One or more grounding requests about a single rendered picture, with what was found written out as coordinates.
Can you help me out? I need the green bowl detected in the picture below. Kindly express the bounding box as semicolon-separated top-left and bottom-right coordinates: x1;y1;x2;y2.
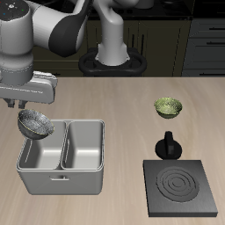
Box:
153;97;184;120

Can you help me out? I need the white two-bin basket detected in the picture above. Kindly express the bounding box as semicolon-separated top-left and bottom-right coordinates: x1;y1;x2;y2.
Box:
16;118;106;197

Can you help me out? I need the round black stove knob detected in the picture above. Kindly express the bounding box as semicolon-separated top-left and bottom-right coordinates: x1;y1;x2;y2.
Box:
154;130;184;161

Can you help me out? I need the dark grey stove plate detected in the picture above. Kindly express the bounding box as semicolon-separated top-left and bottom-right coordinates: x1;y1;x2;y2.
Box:
142;159;219;219

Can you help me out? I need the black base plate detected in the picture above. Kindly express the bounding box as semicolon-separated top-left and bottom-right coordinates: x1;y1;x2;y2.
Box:
78;47;148;75

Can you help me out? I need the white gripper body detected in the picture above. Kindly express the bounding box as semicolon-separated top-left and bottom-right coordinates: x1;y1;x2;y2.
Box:
0;80;57;105

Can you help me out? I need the black bowl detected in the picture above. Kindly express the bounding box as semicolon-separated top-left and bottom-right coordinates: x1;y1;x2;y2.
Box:
17;109;55;141

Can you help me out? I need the grey drawer cabinet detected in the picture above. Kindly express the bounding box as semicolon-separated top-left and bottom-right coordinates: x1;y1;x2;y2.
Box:
180;0;225;78

